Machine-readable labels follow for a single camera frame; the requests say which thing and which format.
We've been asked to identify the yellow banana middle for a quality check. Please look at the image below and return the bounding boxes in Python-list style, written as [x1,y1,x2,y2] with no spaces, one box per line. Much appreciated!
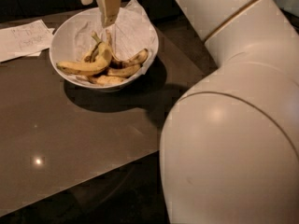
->
[107,64,141,77]

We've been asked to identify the yellow banana bottom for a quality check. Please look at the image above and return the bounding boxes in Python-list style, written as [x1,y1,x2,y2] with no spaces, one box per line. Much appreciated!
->
[88,75,125,86]

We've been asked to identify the dark base cabinets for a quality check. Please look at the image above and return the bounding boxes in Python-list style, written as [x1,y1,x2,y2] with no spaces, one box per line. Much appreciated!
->
[0,0,181,22]

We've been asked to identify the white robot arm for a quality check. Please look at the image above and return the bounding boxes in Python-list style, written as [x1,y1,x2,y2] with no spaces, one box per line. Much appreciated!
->
[160,0,299,224]

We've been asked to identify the large yellow banana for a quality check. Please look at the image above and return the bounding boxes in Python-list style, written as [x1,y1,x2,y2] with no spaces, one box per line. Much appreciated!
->
[56,32,112,76]

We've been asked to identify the small banana behind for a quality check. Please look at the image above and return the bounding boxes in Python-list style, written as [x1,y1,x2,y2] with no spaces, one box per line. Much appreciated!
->
[81,45,98,63]

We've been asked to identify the white paper bowl liner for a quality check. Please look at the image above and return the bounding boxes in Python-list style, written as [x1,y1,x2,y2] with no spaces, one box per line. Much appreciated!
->
[71,0,159,88]

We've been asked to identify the white printed paper sheet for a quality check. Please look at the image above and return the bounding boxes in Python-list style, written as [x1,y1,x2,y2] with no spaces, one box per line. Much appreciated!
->
[0,20,53,63]

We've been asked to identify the white ceramic bowl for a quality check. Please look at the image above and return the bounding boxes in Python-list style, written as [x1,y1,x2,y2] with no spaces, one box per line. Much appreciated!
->
[50,8,159,92]

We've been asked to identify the spotted banana right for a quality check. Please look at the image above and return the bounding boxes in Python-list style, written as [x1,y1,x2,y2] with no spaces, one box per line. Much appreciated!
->
[106,30,149,68]

